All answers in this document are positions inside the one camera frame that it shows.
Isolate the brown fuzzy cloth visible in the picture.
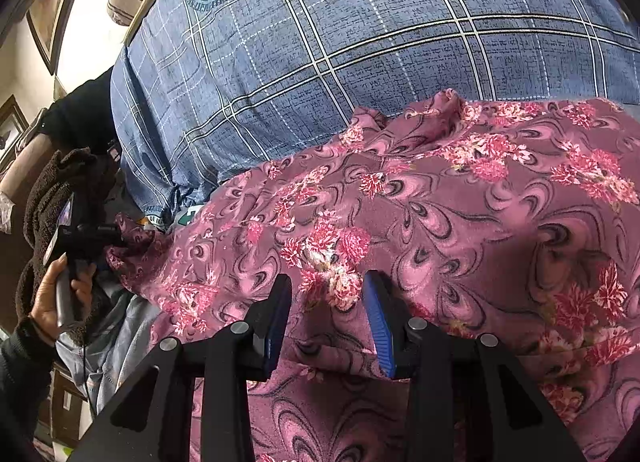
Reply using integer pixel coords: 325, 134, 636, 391
15, 147, 121, 338

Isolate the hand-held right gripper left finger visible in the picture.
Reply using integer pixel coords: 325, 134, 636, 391
67, 273, 293, 462

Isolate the wooden picture frame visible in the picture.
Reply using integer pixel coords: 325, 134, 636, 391
25, 0, 96, 75

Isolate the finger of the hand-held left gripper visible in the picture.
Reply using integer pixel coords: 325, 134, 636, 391
84, 223, 126, 249

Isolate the blue plaid bed sheet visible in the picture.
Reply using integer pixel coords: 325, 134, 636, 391
110, 0, 640, 233

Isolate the pink floral cloth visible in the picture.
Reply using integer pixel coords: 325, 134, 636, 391
105, 89, 640, 462

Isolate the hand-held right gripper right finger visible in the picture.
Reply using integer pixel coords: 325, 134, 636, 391
362, 269, 588, 462

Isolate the wooden glass-panel cabinet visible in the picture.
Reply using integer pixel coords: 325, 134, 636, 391
0, 94, 36, 173

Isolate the person's left hand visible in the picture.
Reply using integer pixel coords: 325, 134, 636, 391
27, 252, 98, 343

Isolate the light blue cloth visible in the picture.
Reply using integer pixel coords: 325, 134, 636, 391
55, 287, 167, 413

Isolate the person's left forearm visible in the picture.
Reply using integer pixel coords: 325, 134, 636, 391
0, 317, 58, 450

